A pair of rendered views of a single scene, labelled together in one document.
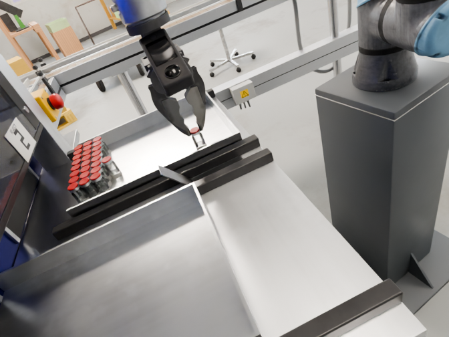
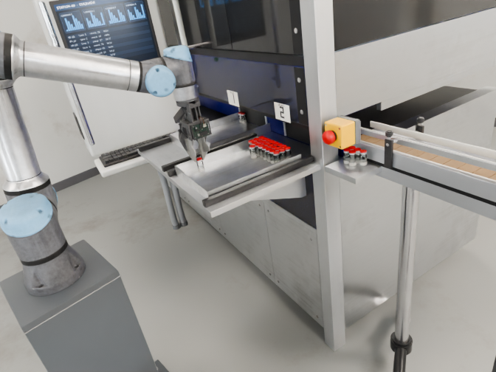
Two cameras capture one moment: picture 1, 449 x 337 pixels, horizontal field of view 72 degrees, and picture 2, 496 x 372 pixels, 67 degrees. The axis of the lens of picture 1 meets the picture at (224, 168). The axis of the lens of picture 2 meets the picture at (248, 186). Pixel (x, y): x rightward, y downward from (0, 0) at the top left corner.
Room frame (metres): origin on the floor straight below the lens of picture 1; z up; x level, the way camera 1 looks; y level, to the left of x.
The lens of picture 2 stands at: (1.67, -0.26, 1.40)
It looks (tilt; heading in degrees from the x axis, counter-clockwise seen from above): 27 degrees down; 159
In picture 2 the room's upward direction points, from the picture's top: 9 degrees counter-clockwise
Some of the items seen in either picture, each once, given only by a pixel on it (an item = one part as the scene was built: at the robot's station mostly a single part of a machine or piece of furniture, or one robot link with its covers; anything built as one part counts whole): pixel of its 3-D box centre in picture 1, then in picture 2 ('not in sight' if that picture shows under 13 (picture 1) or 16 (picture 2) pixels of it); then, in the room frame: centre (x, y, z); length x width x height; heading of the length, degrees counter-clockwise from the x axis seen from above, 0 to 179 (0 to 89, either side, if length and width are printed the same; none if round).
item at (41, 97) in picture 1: (37, 109); (341, 132); (0.82, 0.39, 1.00); 0.08 x 0.07 x 0.07; 96
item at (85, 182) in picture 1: (91, 168); (269, 150); (0.59, 0.26, 0.91); 0.18 x 0.02 x 0.05; 6
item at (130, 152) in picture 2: not in sight; (143, 147); (-0.08, -0.07, 0.82); 0.40 x 0.14 x 0.02; 94
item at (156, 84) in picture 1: (161, 55); (192, 118); (0.55, 0.03, 1.08); 0.09 x 0.08 x 0.12; 6
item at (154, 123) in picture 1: (150, 145); (236, 164); (0.60, 0.13, 0.90); 0.34 x 0.26 x 0.04; 96
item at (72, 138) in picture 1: (53, 151); (356, 167); (0.83, 0.43, 0.87); 0.14 x 0.13 x 0.02; 96
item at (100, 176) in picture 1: (101, 164); (263, 152); (0.59, 0.24, 0.91); 0.18 x 0.02 x 0.05; 6
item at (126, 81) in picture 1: (154, 134); not in sight; (1.54, 0.29, 0.46); 0.09 x 0.09 x 0.77; 6
